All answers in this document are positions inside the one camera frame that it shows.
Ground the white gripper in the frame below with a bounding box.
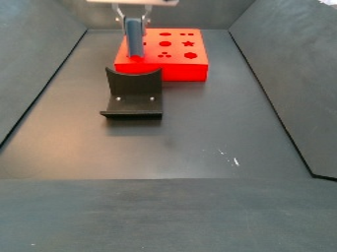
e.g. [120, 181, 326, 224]
[85, 0, 179, 26]

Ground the blue arch object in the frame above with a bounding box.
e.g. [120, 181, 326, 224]
[124, 18, 144, 57]

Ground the red shape sorter block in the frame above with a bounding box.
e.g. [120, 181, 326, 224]
[115, 28, 210, 82]

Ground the black curved holder stand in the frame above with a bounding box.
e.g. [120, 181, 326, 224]
[100, 68, 163, 118]

